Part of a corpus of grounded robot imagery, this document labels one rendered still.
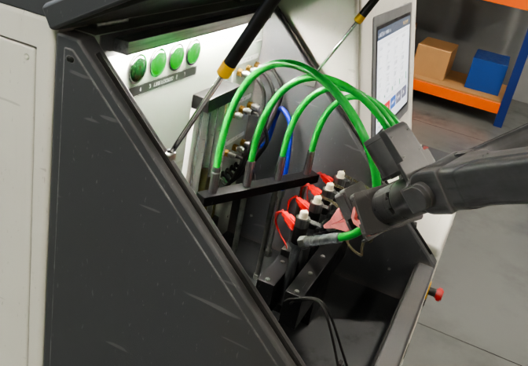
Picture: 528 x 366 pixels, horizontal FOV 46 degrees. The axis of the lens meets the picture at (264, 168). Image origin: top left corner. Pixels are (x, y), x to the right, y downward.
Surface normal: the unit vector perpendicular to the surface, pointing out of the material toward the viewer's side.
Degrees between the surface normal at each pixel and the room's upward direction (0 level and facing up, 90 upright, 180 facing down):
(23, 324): 90
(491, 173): 109
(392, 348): 0
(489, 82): 90
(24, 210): 90
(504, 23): 90
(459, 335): 0
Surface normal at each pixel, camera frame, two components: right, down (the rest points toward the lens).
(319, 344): 0.18, -0.89
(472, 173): -0.80, 0.36
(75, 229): -0.40, 0.32
